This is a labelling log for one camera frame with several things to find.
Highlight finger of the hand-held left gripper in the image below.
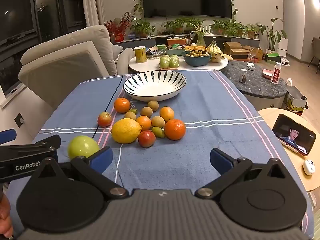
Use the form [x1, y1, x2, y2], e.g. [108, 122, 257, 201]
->
[0, 134, 61, 156]
[0, 129, 17, 146]

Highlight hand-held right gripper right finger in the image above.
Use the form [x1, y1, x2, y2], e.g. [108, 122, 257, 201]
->
[194, 148, 292, 199]

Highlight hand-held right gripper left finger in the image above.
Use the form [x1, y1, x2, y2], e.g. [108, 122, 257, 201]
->
[31, 146, 129, 201]

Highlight large green apple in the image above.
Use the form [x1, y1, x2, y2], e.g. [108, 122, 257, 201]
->
[68, 135, 100, 159]

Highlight yellow lemon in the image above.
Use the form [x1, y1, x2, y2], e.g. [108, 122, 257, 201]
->
[111, 118, 143, 144]

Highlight small red apple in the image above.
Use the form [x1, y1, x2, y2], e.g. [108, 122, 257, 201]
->
[97, 112, 113, 127]

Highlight red tomato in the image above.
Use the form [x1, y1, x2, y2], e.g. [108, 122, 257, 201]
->
[138, 130, 156, 148]

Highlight smooth orange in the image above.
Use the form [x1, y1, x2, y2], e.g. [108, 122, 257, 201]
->
[136, 115, 152, 131]
[159, 106, 175, 122]

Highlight mandarin orange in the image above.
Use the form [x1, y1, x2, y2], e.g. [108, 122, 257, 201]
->
[164, 119, 186, 141]
[114, 97, 131, 113]

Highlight black striped white bowl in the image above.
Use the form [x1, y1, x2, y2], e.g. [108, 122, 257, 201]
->
[123, 70, 187, 102]

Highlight pile of small olive fruits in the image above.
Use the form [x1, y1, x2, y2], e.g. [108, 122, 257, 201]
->
[186, 50, 210, 57]

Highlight person's left hand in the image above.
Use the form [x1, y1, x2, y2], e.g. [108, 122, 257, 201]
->
[0, 197, 14, 239]

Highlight round wooden table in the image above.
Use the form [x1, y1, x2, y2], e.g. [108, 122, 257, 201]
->
[257, 108, 320, 193]

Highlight blue striped tablecloth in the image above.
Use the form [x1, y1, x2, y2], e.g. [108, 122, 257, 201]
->
[6, 69, 315, 239]

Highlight pink phone stand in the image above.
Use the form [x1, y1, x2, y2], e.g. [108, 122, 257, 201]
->
[281, 140, 300, 155]

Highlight beige square cushion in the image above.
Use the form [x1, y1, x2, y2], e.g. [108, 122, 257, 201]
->
[19, 41, 110, 110]

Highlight smartphone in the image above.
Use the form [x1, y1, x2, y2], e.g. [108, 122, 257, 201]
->
[272, 114, 316, 157]

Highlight dark marble table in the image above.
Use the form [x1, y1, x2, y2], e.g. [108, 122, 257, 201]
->
[221, 60, 288, 109]

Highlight white earbud case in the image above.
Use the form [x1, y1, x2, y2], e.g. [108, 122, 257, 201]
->
[303, 159, 318, 176]

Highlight printed paper bag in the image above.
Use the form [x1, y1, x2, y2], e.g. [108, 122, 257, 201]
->
[284, 78, 308, 117]

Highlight large teal bowl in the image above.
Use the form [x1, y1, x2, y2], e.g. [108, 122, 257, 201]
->
[182, 50, 212, 67]

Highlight round white table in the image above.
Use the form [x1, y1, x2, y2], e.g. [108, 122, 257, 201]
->
[129, 54, 229, 74]

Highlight white bottle with red label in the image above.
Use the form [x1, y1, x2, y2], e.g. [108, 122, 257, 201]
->
[271, 62, 282, 84]

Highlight bunch of bananas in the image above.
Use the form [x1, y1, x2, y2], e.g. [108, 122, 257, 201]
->
[205, 41, 225, 63]

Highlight yellow can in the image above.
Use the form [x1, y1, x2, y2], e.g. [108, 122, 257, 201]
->
[134, 46, 147, 63]

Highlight wrapped green apple pack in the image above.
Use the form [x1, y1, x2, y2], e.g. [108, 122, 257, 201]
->
[159, 54, 180, 70]

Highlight open cardboard box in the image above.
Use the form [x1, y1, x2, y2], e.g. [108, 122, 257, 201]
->
[223, 42, 252, 60]

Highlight orange plastic basket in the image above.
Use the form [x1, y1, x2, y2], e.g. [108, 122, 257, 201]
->
[184, 45, 207, 52]

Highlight green box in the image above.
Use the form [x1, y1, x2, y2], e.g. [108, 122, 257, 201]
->
[265, 52, 282, 63]

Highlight beige sofa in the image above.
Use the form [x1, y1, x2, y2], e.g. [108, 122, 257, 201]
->
[18, 25, 135, 110]

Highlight shiny snack packets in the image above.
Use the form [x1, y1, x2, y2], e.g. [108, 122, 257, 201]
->
[146, 46, 165, 58]

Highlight small teal bowl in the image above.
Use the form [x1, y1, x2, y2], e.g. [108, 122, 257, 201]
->
[165, 44, 187, 56]

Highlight dark window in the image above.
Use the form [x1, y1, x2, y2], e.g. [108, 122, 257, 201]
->
[0, 0, 87, 105]

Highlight glass vase with green plant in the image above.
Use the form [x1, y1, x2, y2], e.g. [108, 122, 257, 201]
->
[192, 22, 207, 47]

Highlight orange storage box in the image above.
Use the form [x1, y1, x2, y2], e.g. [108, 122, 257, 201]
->
[167, 37, 187, 46]

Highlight grey television cabinet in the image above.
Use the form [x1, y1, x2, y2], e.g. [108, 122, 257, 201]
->
[116, 33, 260, 53]

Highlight white air purifier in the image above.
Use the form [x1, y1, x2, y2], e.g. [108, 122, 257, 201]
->
[277, 37, 288, 56]

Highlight red plant in red vase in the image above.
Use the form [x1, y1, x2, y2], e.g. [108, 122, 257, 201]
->
[104, 12, 132, 43]

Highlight potted green plant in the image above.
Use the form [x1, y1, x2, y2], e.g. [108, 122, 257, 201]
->
[162, 17, 198, 35]
[210, 19, 248, 37]
[246, 23, 260, 39]
[131, 17, 156, 38]

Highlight tall leafy floor plant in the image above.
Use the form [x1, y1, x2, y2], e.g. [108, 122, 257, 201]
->
[259, 18, 288, 53]

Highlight grey dining chair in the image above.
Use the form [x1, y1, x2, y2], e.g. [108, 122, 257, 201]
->
[309, 37, 320, 74]

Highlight white curtain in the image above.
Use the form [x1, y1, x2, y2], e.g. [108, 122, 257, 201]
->
[81, 0, 102, 28]

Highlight hanging green vine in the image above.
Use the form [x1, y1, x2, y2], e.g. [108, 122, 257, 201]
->
[229, 0, 239, 19]
[134, 0, 147, 20]

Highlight black wall socket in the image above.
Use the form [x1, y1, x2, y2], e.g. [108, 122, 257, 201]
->
[14, 113, 25, 128]

